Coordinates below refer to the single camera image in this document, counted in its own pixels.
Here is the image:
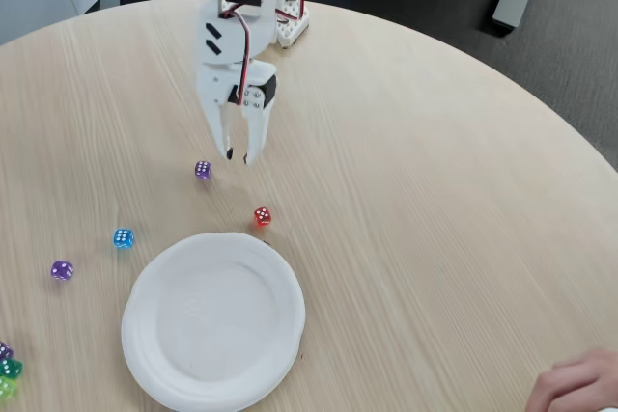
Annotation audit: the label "white paper plate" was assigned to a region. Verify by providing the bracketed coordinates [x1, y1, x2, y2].
[120, 232, 307, 412]

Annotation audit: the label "person's left hand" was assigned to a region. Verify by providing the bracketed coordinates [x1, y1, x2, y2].
[525, 347, 618, 412]

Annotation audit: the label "dark green translucent dice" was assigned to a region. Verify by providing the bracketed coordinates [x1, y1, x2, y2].
[0, 357, 24, 379]

